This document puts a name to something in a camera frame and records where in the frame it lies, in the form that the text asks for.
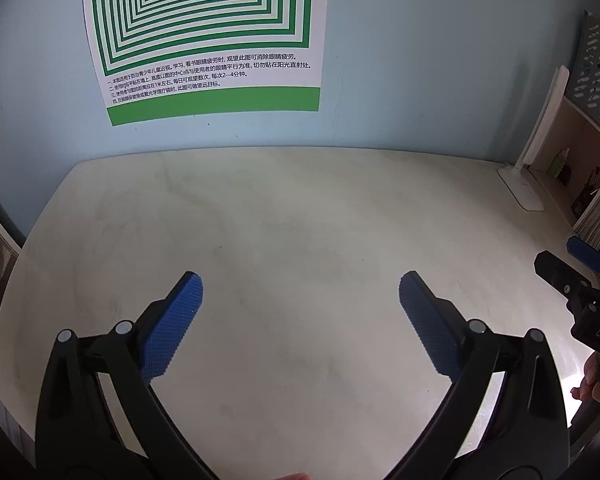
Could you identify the small green bottle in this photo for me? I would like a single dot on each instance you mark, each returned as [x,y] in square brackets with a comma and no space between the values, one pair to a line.
[560,162]

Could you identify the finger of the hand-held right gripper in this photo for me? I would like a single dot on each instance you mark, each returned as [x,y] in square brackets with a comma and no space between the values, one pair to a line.
[587,255]
[560,272]

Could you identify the white desk lamp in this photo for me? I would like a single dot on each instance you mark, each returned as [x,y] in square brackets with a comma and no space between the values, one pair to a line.
[522,190]

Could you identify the person's pink trouser leg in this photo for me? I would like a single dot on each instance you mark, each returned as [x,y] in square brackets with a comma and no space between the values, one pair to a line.
[292,477]

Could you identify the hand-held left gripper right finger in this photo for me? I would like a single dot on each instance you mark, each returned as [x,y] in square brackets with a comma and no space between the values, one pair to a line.
[430,330]

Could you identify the wooden bookshelf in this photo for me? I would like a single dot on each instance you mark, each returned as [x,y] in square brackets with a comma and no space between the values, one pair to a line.
[580,145]

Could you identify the green striped wall poster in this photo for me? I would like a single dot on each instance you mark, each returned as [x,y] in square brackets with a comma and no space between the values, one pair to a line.
[205,35]

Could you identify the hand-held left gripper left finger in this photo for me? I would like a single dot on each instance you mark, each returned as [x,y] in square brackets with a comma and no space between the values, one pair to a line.
[175,330]

